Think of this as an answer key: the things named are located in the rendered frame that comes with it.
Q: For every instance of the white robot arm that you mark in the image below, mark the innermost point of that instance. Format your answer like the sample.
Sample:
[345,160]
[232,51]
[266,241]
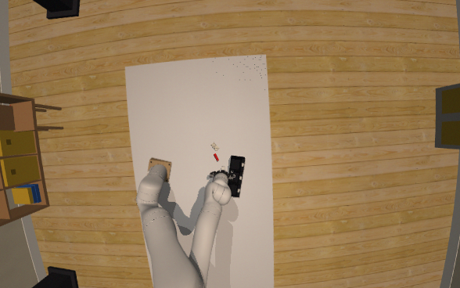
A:
[172,268]

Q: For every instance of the black rack of three bins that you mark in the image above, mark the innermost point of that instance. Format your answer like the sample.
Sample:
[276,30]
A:
[237,166]

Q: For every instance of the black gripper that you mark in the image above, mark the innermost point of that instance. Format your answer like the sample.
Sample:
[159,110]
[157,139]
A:
[229,175]

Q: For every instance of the beige domino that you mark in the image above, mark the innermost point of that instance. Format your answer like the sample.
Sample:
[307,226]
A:
[214,146]

